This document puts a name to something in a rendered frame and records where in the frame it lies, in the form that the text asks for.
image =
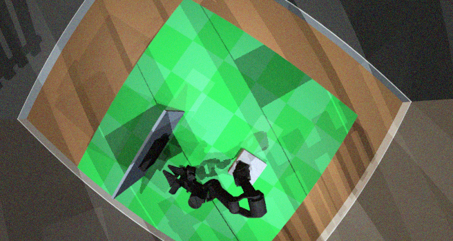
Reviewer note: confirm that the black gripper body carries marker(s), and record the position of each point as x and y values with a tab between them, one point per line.
180	182

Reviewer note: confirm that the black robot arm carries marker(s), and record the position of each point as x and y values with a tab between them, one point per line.
242	178

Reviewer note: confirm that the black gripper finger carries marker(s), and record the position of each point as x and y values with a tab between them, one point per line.
170	177
176	170

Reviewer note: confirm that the black rectangular picture frame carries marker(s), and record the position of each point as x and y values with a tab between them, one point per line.
154	153

